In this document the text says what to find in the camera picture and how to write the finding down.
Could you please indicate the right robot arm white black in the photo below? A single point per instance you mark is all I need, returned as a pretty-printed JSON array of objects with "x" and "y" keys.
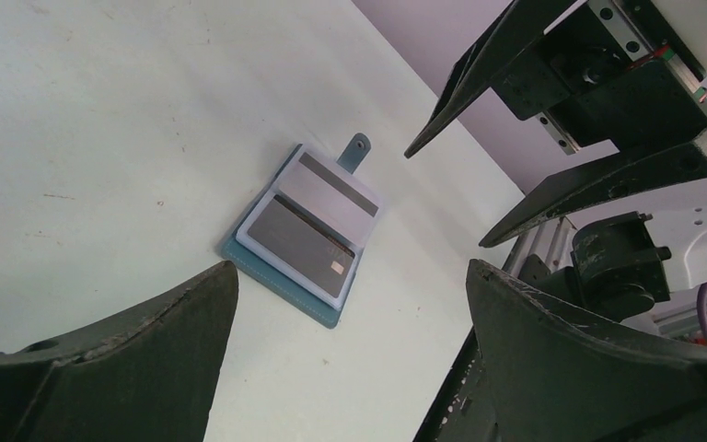
[{"x": 623, "y": 265}]

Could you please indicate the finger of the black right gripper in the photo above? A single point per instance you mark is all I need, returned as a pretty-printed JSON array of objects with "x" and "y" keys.
[
  {"x": 522, "y": 23},
  {"x": 642, "y": 169}
]

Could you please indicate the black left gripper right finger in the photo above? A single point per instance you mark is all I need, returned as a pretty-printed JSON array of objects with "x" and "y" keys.
[{"x": 558, "y": 372}]

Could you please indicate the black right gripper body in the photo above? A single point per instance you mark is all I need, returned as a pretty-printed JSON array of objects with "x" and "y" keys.
[{"x": 613, "y": 71}]

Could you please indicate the white grey credit card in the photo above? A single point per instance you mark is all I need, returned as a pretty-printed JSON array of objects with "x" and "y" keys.
[{"x": 331, "y": 194}]

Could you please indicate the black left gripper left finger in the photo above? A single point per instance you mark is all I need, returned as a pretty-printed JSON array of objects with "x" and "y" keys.
[{"x": 148, "y": 373}]

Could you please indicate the blue card holder wallet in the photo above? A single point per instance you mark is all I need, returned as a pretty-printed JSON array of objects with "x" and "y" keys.
[{"x": 247, "y": 259}]

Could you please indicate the black credit card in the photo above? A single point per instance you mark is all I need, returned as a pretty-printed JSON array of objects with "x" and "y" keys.
[{"x": 292, "y": 241}]

